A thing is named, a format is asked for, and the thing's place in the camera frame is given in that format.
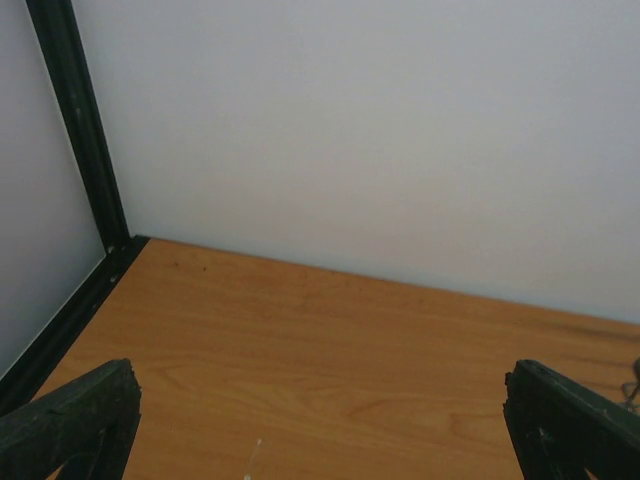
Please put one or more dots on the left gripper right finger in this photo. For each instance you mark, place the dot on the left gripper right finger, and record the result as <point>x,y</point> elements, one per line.
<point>561,429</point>

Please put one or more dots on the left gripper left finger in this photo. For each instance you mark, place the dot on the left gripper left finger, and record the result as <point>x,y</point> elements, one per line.
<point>84,429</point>

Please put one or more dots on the dark wire dish rack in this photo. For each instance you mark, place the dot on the dark wire dish rack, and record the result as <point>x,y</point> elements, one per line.
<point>630,390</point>

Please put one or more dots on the black left frame post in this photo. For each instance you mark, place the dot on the black left frame post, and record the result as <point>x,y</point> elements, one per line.
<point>58,35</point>

